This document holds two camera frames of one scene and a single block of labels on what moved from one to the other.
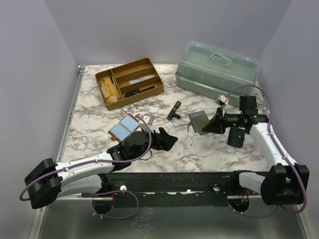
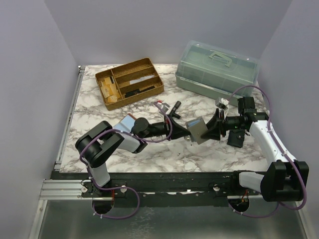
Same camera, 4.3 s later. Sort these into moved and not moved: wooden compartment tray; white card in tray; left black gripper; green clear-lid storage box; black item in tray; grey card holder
Moved: grey card holder; left black gripper
Not moved: green clear-lid storage box; white card in tray; wooden compartment tray; black item in tray
